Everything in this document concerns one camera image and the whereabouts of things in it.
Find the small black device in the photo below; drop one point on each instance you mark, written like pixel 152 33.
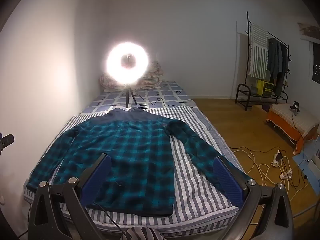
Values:
pixel 295 107

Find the dark hanging coat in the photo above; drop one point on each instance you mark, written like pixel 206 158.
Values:
pixel 282 65

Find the striped white towel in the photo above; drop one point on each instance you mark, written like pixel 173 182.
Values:
pixel 258 52

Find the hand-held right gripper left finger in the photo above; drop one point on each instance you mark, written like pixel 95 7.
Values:
pixel 98 177

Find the person's striped garment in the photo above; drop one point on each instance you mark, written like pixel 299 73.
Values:
pixel 140 233

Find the orange draped low table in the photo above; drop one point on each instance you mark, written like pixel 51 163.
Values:
pixel 280 122

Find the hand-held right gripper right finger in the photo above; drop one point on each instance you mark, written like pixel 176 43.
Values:
pixel 226 180

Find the grey white striped blanket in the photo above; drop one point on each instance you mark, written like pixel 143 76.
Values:
pixel 197 205

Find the cream checked tablecloth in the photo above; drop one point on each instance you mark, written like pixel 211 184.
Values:
pixel 300 122

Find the light blue floor mat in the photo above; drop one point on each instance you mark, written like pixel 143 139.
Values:
pixel 300 158

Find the blue white checked bedsheet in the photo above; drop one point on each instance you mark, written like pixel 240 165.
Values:
pixel 170 95

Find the white wall conduit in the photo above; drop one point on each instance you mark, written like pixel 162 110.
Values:
pixel 236 55

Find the grey hanging shirt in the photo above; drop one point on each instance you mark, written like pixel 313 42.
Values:
pixel 272 57

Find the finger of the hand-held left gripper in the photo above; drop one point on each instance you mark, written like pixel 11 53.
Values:
pixel 7 140

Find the teal plaid fleece jacket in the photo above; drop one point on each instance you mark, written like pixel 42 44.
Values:
pixel 140 150

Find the white power strip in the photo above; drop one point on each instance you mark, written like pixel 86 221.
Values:
pixel 286 175
pixel 276 158

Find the black tripod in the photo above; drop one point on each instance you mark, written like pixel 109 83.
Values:
pixel 128 95

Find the wall poster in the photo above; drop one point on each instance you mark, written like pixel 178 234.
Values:
pixel 310 30

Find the black clothes rack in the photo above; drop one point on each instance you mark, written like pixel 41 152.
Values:
pixel 247 42

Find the yellow box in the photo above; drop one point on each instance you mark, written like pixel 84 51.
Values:
pixel 265 87

